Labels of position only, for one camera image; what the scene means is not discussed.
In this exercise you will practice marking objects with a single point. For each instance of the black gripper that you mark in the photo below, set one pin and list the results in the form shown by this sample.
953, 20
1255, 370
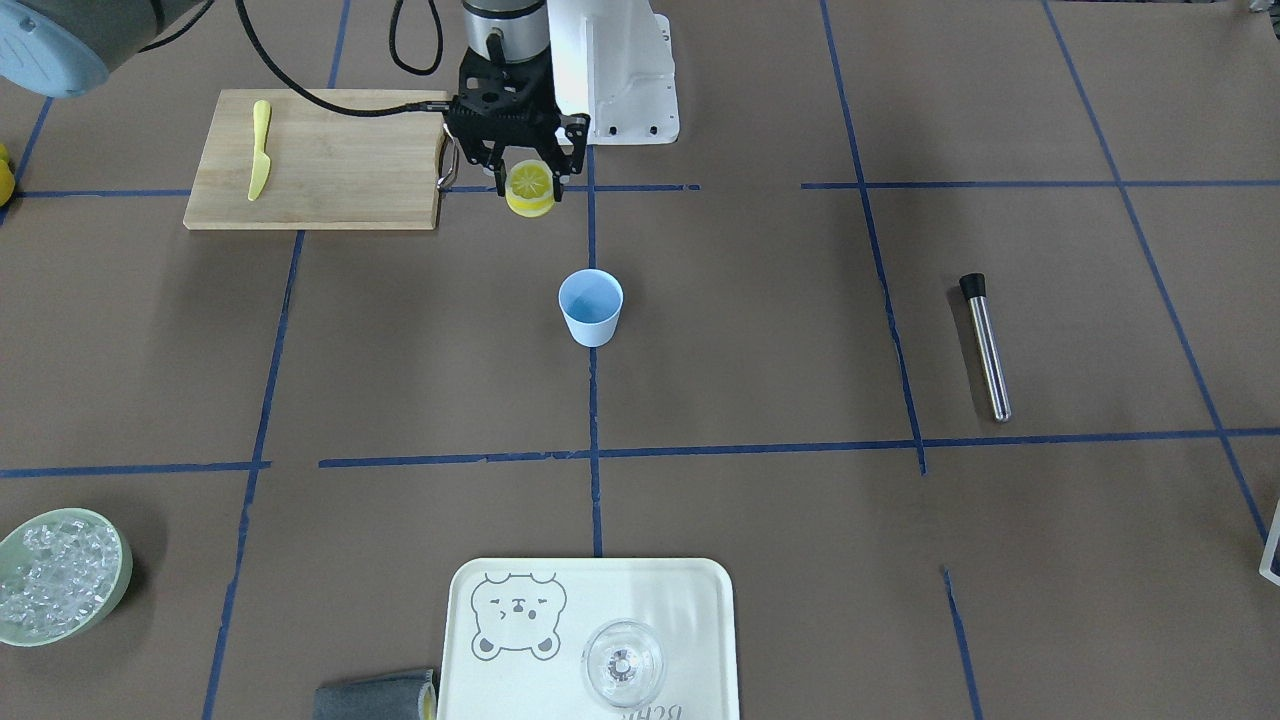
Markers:
573, 136

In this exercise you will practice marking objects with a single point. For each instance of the yellow lemon half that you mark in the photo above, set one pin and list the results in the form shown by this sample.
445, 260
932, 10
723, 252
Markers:
530, 188

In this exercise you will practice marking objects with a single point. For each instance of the steel muddler black tip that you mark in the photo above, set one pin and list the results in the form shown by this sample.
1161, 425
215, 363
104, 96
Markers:
974, 289

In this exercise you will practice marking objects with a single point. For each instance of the light blue cup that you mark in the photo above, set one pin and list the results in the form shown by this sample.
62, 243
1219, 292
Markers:
591, 302

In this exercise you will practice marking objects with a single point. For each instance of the whole yellow lemon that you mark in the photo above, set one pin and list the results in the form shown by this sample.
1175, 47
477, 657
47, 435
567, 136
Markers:
8, 181

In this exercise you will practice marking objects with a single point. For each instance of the bamboo cutting board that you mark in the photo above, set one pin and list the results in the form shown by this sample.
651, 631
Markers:
328, 172

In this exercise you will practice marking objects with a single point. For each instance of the yellow plastic knife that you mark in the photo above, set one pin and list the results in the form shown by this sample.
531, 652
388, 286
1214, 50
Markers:
260, 161

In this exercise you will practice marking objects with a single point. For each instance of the cream bear tray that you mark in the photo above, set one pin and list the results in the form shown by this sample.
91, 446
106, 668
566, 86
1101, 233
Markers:
516, 629

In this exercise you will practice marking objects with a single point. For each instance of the clear wine glass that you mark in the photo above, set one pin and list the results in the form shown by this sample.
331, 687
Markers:
624, 665

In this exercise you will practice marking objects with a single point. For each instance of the green bowl of ice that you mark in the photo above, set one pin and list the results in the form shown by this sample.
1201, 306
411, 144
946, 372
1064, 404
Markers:
63, 573

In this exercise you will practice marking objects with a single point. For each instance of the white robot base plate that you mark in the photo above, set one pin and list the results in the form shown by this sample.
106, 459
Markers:
613, 61

